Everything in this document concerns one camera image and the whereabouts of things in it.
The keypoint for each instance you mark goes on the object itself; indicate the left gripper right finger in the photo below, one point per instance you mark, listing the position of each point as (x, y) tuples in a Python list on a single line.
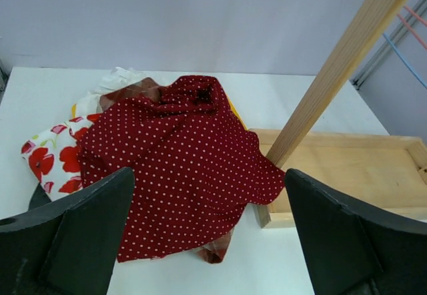
[(352, 247)]

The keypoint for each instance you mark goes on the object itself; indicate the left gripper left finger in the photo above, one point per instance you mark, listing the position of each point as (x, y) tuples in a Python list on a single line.
[(68, 246)]

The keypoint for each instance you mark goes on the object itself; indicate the white red floral skirt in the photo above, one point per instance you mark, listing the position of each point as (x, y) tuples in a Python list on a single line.
[(52, 156)]

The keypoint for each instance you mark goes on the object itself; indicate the dark red polka dot skirt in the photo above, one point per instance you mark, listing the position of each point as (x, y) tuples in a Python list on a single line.
[(196, 167)]

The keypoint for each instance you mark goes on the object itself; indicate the blue wire hanger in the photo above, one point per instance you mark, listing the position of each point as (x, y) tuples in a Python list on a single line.
[(404, 61)]

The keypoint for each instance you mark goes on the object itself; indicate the dark grey dotted skirt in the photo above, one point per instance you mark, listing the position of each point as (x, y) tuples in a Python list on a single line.
[(39, 198)]

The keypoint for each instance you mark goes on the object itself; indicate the red plaid skirt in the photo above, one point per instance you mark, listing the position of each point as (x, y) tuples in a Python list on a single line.
[(212, 252)]

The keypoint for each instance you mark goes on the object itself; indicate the white pleated skirt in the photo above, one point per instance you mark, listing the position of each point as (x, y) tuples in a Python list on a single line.
[(113, 81)]

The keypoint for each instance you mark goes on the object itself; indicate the wooden clothes rack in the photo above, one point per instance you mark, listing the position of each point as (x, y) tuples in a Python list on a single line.
[(333, 136)]

